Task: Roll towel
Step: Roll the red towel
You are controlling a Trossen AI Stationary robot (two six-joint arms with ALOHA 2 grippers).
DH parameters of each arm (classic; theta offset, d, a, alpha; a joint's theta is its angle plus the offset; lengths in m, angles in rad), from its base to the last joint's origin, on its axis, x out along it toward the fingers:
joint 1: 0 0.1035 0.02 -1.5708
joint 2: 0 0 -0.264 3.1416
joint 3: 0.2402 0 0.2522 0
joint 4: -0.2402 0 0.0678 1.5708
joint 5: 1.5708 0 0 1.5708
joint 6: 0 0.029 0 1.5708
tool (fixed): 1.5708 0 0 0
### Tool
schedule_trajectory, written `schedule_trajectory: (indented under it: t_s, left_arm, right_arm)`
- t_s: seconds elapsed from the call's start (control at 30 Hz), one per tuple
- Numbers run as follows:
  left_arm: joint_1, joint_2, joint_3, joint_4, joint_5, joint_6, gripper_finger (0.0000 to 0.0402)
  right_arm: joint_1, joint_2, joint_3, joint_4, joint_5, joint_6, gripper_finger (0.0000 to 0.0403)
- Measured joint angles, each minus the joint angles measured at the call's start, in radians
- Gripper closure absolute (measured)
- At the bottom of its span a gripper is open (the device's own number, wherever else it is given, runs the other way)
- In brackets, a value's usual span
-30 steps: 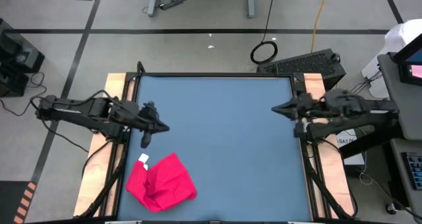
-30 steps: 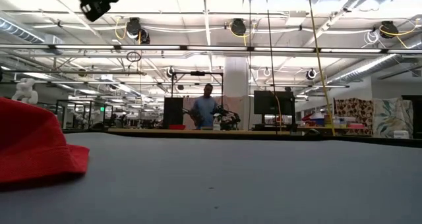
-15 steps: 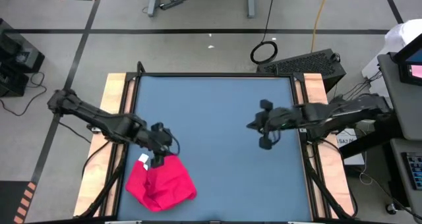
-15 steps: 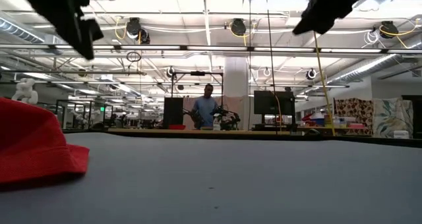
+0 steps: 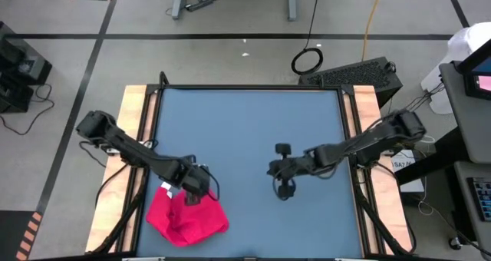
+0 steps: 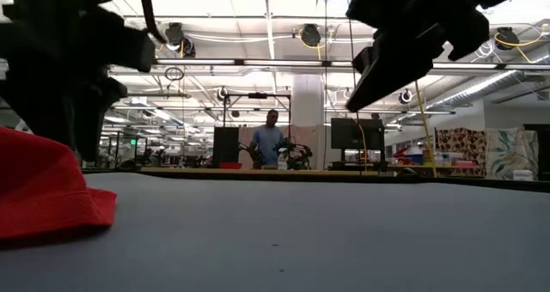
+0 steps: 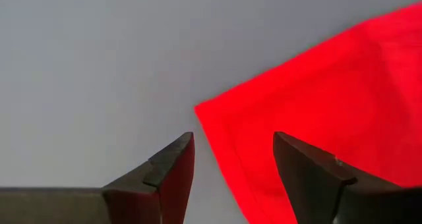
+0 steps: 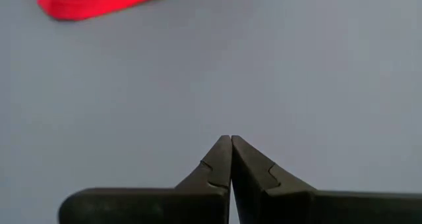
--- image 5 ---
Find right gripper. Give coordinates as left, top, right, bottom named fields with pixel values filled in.
left=267, top=142, right=312, bottom=179

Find black keypad blue keys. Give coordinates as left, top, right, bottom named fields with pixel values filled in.
left=466, top=176, right=491, bottom=223

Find yellow hanging cable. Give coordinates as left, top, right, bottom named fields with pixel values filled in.
left=361, top=0, right=386, bottom=61

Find white cloth bag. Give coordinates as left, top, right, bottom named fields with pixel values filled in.
left=420, top=21, right=491, bottom=115

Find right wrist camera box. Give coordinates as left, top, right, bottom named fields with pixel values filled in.
left=275, top=178, right=297, bottom=201

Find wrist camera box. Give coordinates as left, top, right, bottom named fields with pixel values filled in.
left=185, top=190, right=201, bottom=207
left=275, top=178, right=297, bottom=201

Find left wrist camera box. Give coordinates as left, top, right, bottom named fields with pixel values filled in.
left=185, top=190, right=201, bottom=207

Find black equipment box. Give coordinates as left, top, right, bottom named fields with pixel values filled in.
left=0, top=21, right=53, bottom=114

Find black computer tower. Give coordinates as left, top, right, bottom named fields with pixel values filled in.
left=298, top=56, right=404, bottom=109

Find black monitor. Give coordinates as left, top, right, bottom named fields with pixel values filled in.
left=456, top=38, right=491, bottom=101

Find black power strip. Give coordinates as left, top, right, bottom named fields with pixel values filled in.
left=185, top=0, right=214, bottom=12

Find red towel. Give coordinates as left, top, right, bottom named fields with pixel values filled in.
left=145, top=187, right=230, bottom=248

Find grey desk leg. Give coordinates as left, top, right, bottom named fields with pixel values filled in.
left=287, top=0, right=299, bottom=22
left=171, top=0, right=188, bottom=20

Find wooden table board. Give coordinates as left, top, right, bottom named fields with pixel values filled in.
left=84, top=84, right=158, bottom=254
left=343, top=84, right=415, bottom=254

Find black hanging cable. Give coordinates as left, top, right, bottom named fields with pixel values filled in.
left=290, top=0, right=325, bottom=76

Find black desk base beam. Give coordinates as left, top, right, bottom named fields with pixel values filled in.
left=394, top=126, right=471, bottom=185

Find black floor cable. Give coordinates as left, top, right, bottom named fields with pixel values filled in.
left=0, top=83, right=55, bottom=136

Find black table frame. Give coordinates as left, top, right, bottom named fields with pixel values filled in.
left=86, top=71, right=417, bottom=261

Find white paper sheet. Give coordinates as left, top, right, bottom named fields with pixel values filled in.
left=390, top=149, right=426, bottom=193

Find black cable bundle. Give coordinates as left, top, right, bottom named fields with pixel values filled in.
left=404, top=82, right=447, bottom=112

